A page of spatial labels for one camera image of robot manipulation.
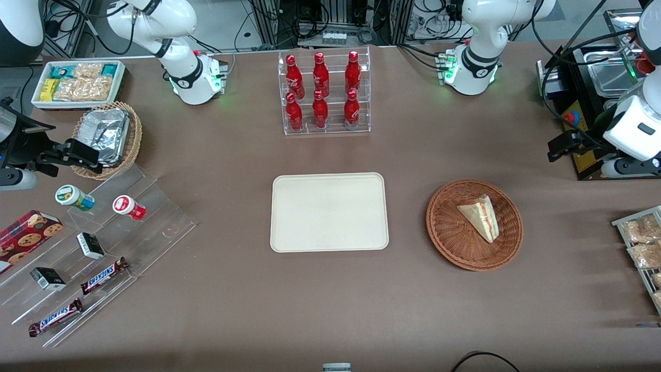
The light tan wicker basket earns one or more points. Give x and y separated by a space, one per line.
135 137

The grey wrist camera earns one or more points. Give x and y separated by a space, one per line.
15 181
632 168

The white rectangular snack bin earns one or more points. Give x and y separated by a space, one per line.
119 85

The red round knob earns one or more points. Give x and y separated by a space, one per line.
570 118

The teal snack packet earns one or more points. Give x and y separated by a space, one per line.
62 71
109 70

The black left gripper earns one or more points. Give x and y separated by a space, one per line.
587 146

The brown snickers bar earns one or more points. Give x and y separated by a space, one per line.
54 318
103 276

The yellow snack packet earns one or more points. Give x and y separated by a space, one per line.
49 90

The white power strip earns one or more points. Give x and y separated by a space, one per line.
334 38

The large clear cracker bag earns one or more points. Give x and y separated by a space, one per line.
82 89

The red lidded cup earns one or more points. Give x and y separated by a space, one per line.
126 205

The clear bag of pastry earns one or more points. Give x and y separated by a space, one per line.
645 256
640 230
657 280

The clear acrylic bottle rack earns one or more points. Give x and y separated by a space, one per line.
330 126

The clear acrylic stepped display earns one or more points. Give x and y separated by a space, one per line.
155 222

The beige plastic tray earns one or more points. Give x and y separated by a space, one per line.
329 213

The small black box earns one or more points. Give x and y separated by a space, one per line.
47 278
90 245

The black food warmer machine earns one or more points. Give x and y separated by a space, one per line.
573 88

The red soda bottle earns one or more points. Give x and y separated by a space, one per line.
320 113
320 75
294 116
294 77
351 112
352 72

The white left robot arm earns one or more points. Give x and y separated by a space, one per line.
475 57

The steel warmer pan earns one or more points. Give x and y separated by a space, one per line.
612 77

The brown wicker basket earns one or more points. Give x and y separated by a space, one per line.
449 232

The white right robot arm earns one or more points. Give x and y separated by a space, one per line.
191 77

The triangular sandwich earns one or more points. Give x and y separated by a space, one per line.
480 214

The red cookie box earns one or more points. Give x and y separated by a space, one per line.
26 237

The aluminium foil container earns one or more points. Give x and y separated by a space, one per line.
106 134

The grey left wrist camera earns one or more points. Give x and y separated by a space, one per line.
632 168

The grey device edge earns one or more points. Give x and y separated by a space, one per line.
336 368

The green lidded cup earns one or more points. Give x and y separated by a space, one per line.
69 195

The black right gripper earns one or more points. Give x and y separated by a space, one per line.
20 145

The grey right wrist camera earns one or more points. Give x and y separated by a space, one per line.
15 181

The small clear cracker bag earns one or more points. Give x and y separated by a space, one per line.
88 71

